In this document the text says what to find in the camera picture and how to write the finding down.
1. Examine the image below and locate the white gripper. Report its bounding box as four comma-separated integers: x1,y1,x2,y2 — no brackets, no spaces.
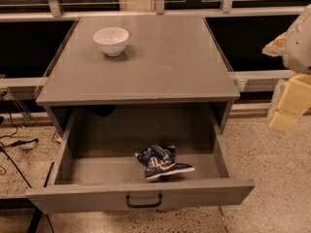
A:
262,5,311,133

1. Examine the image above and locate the blue chip bag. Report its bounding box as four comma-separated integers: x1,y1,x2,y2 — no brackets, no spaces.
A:
135,145,194,180

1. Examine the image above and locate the grey cabinet counter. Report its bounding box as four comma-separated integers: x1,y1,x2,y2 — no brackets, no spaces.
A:
37,16,239,126

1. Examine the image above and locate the grey open top drawer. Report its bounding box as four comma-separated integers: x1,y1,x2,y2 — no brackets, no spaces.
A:
26,105,255,214

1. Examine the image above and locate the metal window railing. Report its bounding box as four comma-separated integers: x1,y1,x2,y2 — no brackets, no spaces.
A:
0,0,311,102

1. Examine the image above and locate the white ceramic bowl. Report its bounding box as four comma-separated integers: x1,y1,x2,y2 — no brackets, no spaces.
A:
93,27,129,56

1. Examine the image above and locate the black drawer handle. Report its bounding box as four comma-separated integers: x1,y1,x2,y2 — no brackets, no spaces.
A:
125,194,162,209

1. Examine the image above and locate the black floor cable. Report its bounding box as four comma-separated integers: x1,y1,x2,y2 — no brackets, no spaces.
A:
0,112,56,233

